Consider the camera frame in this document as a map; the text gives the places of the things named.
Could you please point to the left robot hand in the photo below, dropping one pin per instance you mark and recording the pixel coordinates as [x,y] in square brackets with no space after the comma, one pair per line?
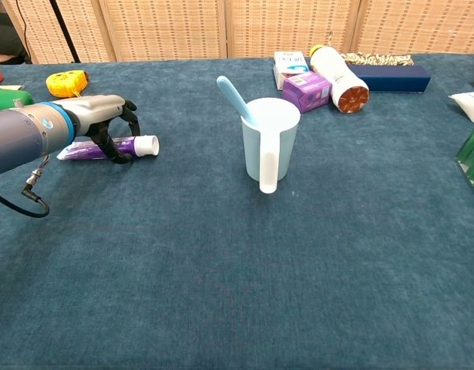
[98,109]

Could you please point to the purple toothpaste tube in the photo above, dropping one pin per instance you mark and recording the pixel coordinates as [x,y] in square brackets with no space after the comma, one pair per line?
[144,145]

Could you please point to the light blue toothbrush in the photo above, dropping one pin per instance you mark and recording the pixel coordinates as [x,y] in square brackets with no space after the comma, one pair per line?
[234,98]

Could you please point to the light blue plastic cup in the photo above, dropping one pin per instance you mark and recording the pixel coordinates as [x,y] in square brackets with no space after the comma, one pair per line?
[269,135]

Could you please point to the yellow tape measure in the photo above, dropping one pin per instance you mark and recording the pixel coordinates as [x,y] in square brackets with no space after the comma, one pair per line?
[65,83]

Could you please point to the black tripod stand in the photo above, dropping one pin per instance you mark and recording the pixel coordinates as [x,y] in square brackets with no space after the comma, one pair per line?
[65,31]

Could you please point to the green plastic box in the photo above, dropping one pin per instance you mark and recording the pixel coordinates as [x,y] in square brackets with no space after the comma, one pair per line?
[9,98]

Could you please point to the person in dark clothes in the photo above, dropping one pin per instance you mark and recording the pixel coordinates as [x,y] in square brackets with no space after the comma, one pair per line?
[5,38]

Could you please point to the woven folding screen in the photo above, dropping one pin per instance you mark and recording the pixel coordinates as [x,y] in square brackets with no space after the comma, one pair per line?
[259,27]

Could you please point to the blue tablecloth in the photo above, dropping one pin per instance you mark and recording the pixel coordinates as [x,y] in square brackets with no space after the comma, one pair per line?
[236,250]

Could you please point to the white blue milk carton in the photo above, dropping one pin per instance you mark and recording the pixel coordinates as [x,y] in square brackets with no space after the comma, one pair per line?
[290,63]

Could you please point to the small purple carton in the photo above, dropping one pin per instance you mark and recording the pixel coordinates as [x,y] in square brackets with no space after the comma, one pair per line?
[306,90]

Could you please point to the white bottle yellow cap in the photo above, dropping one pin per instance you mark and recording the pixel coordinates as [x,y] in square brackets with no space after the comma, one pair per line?
[337,73]

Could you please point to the patterned cloth strip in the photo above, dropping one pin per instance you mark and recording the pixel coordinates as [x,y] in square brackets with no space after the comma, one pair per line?
[379,59]

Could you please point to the long navy blue box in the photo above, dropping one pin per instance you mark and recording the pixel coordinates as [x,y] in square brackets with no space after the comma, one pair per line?
[390,77]

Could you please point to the white salt bag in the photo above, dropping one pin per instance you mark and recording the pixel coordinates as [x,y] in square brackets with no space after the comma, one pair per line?
[471,104]

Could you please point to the clear box green packets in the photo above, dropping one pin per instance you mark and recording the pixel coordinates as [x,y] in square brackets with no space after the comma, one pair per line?
[473,154]

